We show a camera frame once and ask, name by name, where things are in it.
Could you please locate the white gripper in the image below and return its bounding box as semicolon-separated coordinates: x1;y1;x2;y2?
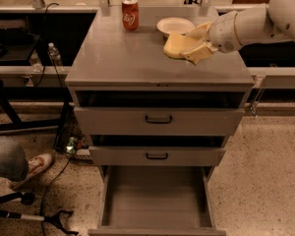
180;11;242;65

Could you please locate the yellow sponge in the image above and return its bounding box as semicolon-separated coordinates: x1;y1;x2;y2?
163;31;198;59

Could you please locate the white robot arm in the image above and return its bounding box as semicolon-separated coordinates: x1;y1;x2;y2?
179;0;295;65

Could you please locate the grey drawer cabinet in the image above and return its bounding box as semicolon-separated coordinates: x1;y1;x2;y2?
64;5;256;236

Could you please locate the grey top drawer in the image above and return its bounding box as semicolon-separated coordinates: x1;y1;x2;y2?
75;90;244;136

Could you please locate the grey drawer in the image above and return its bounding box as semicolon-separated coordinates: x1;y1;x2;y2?
88;166;226;236
75;90;244;136
89;136;225;166

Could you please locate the grey middle drawer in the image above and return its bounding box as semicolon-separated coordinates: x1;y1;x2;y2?
89;136;225;166

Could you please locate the grey bottom drawer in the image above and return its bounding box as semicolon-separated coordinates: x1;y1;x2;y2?
88;166;226;236

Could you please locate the white bowl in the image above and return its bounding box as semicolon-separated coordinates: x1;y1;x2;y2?
156;18;195;38

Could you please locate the red soda can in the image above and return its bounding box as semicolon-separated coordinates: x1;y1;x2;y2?
122;0;139;30

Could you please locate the clear water bottle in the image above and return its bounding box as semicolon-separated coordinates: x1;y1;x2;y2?
48;42;63;67

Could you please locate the green glass bottle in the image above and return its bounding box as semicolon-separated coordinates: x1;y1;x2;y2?
66;137;78;155

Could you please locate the white red sneaker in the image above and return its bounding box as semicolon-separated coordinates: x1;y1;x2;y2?
8;153;53;190

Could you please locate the blue jeans leg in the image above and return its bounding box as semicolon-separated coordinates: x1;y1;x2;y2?
0;136;29;182

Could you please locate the black white grabber tool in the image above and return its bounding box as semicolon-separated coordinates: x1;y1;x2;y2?
0;192;78;235

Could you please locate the black floor cable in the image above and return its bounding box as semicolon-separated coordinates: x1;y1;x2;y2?
38;157;72;236

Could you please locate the black table frame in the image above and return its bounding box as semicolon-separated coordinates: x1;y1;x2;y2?
0;80;71;151

